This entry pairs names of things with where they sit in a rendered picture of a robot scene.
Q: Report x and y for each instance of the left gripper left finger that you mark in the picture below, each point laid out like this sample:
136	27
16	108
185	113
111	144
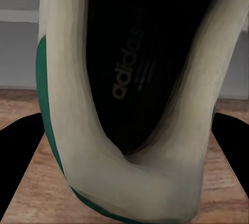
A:
18	142

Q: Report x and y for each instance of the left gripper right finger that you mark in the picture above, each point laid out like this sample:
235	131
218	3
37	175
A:
232	134

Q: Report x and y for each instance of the gym shoe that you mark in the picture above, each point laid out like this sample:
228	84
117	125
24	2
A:
127	90

